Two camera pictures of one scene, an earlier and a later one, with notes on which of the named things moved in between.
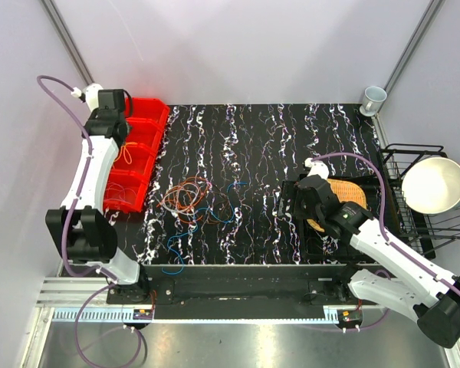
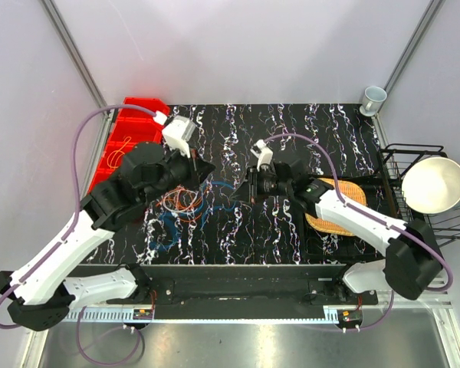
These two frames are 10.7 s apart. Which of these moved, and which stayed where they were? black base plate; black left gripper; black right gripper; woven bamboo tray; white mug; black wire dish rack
Moved: black left gripper; black right gripper
Stayed: black wire dish rack; black base plate; woven bamboo tray; white mug
